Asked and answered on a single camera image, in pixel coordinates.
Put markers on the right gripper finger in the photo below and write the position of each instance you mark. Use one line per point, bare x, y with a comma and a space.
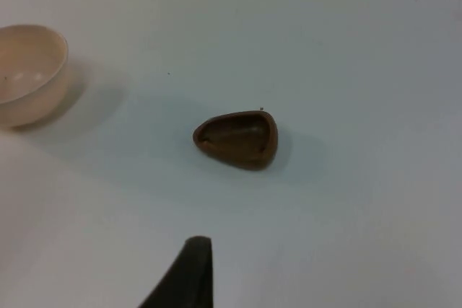
191, 279

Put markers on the pale wooden bowl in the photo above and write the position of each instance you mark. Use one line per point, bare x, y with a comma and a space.
32, 81

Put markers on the dark brown wooden cup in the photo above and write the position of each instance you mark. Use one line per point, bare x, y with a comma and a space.
234, 142

